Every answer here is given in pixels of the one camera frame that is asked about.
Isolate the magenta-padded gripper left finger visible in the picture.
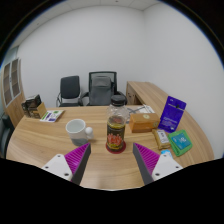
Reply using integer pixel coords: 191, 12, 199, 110
40, 142, 92, 186

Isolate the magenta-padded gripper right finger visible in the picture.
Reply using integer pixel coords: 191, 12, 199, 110
132, 142, 184, 186

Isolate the clear bottle with black cap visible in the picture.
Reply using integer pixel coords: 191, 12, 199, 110
106, 94, 129, 153

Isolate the small light blue box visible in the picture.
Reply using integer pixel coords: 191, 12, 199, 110
160, 149, 174, 160

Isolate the small golden-brown packet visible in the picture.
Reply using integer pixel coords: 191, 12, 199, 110
152, 128, 172, 151

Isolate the white and grey mug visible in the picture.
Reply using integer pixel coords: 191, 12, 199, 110
65, 118, 95, 147

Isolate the orange-brown wooden box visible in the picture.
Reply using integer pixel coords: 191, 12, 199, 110
128, 112, 161, 134

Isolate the white green purple leaflet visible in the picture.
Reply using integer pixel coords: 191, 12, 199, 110
39, 109, 65, 123

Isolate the purple standing pouch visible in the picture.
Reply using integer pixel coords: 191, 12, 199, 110
157, 95, 187, 134

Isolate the white paper with grey print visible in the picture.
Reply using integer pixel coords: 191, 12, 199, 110
126, 104, 156, 116

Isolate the brown box with dark packs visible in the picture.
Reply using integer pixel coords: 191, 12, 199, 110
21, 94, 48, 120

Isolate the dark padded armchair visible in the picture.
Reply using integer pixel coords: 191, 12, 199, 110
0, 113, 15, 158

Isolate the black office chair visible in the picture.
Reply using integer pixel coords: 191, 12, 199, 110
55, 75, 82, 108

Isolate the grey mesh office chair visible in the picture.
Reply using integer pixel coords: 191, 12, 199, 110
79, 70, 128, 107

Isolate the wooden cabinet shelf unit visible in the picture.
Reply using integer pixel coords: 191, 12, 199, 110
1, 58, 26, 128

